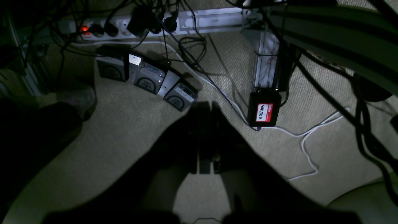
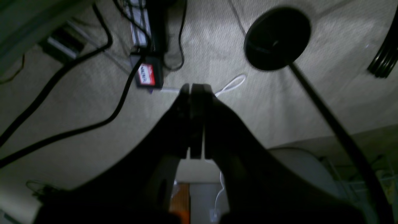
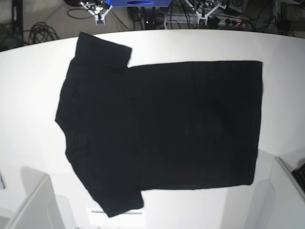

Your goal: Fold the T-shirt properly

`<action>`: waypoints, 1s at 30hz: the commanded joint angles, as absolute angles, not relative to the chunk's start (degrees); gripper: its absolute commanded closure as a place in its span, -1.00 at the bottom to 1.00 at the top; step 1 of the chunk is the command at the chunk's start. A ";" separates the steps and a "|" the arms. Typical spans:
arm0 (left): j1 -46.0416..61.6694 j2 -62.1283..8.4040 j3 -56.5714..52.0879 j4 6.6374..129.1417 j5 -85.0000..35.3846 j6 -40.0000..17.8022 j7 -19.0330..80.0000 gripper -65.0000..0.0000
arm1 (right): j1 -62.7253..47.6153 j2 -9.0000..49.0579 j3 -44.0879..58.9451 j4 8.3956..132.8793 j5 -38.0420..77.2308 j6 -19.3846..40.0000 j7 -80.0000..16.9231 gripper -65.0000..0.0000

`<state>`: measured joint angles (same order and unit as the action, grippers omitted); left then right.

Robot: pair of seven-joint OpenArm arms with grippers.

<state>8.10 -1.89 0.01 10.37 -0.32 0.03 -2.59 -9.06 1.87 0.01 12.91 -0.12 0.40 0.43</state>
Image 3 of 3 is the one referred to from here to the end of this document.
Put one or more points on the black T-shirt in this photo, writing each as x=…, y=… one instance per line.
x=176, y=126

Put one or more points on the white desk partition left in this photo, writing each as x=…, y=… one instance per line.
x=27, y=200

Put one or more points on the black keyboard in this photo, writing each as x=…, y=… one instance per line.
x=299, y=175

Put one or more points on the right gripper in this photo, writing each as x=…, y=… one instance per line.
x=97, y=8

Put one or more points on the white desk partition right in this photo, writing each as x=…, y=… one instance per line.
x=278, y=202

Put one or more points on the white desk partition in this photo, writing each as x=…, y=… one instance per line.
x=278, y=202
x=27, y=200

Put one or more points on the blue box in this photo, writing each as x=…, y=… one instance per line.
x=140, y=3

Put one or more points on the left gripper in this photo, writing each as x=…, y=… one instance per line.
x=203, y=10

